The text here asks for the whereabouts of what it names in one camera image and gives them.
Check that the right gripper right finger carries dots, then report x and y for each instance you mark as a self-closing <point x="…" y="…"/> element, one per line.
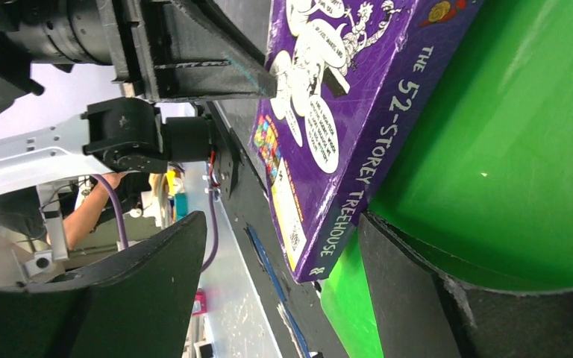
<point x="423" y="312"/>

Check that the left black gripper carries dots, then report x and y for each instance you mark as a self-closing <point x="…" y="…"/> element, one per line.
<point x="181" y="51"/>

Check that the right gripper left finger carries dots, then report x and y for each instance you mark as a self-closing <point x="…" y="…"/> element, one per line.
<point x="135" y="303"/>

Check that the green plastic folder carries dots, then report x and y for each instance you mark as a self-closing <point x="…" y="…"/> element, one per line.
<point x="483" y="187"/>

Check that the purple cover book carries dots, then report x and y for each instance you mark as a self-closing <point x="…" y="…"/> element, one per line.
<point x="352" y="79"/>

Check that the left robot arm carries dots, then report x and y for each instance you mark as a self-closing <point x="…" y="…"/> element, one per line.
<point x="118" y="135"/>

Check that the person in background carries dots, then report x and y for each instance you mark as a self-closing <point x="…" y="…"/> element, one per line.
<point x="20" y="210"/>

